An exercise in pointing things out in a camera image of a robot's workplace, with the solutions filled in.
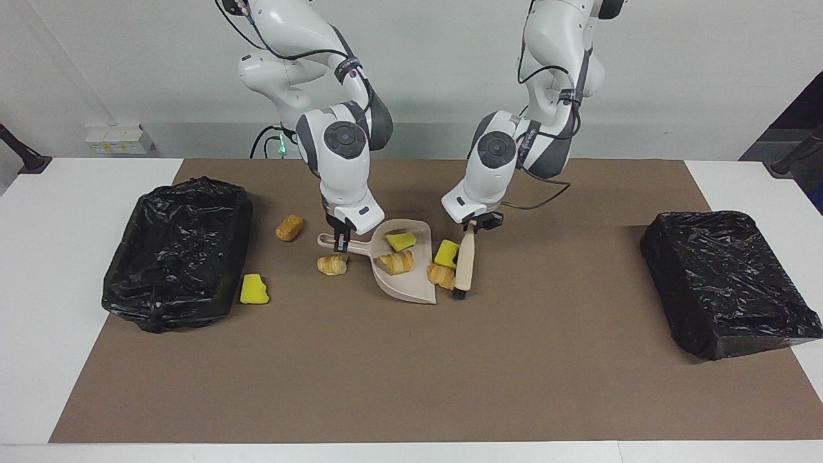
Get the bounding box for beige hand brush black bristles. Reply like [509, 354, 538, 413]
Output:
[452, 226, 477, 301]

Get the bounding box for yellow notched sponge block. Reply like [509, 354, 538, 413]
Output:
[433, 240, 460, 269]

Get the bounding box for orange striped croissant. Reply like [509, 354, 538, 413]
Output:
[377, 250, 414, 275]

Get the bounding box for torn pale croissant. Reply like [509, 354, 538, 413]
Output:
[427, 263, 456, 291]

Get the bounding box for beige plastic dustpan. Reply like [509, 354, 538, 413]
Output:
[317, 219, 437, 305]

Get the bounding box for yellow sponge piece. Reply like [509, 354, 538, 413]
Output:
[240, 274, 269, 304]

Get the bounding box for open bin with black bag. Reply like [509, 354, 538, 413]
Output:
[102, 177, 253, 333]

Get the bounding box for bin covered by black bag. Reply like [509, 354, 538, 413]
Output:
[640, 210, 823, 361]

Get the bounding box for brown table mat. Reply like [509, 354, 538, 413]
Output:
[49, 159, 823, 443]

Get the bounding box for black stand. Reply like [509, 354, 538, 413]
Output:
[0, 123, 52, 174]
[764, 125, 823, 177]

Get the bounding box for dark background furniture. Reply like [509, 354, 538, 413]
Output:
[738, 68, 823, 216]

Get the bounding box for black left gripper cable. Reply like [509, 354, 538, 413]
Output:
[500, 39, 583, 212]

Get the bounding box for black arm base cable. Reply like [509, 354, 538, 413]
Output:
[249, 124, 285, 159]

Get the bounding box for white wall power strip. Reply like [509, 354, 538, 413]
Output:
[86, 124, 154, 155]

